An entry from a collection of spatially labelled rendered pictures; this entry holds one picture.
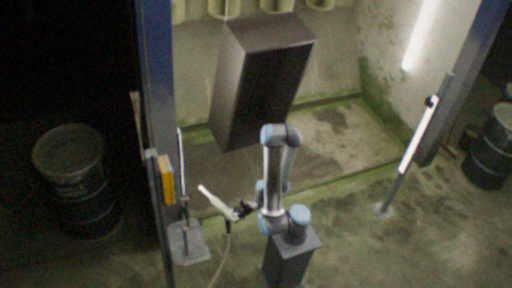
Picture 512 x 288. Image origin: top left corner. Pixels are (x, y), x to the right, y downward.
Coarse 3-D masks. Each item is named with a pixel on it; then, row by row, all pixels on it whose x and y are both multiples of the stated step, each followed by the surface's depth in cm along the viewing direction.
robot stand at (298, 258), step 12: (276, 240) 264; (312, 240) 266; (264, 252) 293; (276, 252) 268; (288, 252) 257; (300, 252) 258; (312, 252) 269; (264, 264) 300; (276, 264) 273; (288, 264) 266; (300, 264) 275; (264, 276) 307; (276, 276) 280; (288, 276) 282; (300, 276) 292
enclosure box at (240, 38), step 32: (224, 32) 272; (256, 32) 267; (288, 32) 274; (224, 64) 287; (256, 64) 324; (288, 64) 321; (224, 96) 304; (256, 96) 362; (288, 96) 336; (224, 128) 323; (256, 128) 370
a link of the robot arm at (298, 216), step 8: (296, 208) 252; (304, 208) 254; (288, 216) 249; (296, 216) 247; (304, 216) 248; (288, 224) 247; (296, 224) 248; (304, 224) 248; (288, 232) 251; (296, 232) 254; (304, 232) 257
